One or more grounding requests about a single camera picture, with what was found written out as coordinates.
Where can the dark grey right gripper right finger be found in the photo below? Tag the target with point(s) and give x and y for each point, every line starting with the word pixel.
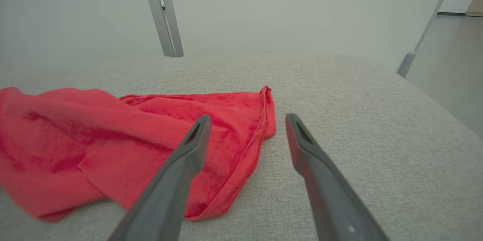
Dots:
pixel 328 192

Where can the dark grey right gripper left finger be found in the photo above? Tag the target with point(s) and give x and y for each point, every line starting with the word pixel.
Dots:
pixel 169 192

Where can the red white sports jersey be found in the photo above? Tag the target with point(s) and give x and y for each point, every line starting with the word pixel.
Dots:
pixel 113 146

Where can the grey slanted partition post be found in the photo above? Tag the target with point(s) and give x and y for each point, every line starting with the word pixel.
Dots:
pixel 426 29

